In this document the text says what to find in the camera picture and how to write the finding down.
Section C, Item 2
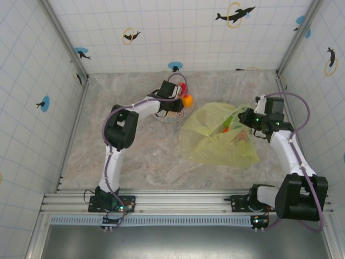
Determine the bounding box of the yellow red peach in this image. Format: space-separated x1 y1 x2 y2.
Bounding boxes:
181 93 194 107

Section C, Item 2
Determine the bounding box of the yellow-green plastic bag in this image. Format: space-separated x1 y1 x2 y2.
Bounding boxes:
179 101 261 168

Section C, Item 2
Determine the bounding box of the colourful speckled round plate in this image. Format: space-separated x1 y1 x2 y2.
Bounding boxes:
150 104 195 124

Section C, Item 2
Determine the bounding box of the grey metal shelf panel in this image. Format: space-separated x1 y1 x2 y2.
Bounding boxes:
40 223 332 259

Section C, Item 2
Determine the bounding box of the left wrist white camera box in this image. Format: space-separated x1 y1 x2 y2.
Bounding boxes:
171 84 183 99

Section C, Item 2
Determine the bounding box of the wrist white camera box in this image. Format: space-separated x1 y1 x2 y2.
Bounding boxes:
254 94 268 114
171 84 183 99

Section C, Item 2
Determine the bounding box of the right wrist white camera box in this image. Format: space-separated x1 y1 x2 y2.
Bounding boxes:
254 94 268 114

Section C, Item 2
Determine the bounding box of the aluminium side rail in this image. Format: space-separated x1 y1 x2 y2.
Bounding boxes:
274 72 311 173
53 79 91 193

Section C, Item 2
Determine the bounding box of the aluminium corner post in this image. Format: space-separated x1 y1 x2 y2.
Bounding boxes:
39 0 89 81
276 0 323 76

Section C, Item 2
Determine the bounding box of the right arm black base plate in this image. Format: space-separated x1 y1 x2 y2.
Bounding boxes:
230 194 281 213

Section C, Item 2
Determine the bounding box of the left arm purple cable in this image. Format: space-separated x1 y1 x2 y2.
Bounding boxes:
101 72 189 230

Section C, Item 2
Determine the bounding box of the aluminium mounting rail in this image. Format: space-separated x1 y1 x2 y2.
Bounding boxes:
40 188 335 215

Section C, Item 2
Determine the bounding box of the white slotted cable duct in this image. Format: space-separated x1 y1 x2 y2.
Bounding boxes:
50 215 256 227

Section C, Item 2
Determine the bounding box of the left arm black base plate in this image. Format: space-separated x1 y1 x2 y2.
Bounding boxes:
88 194 136 214

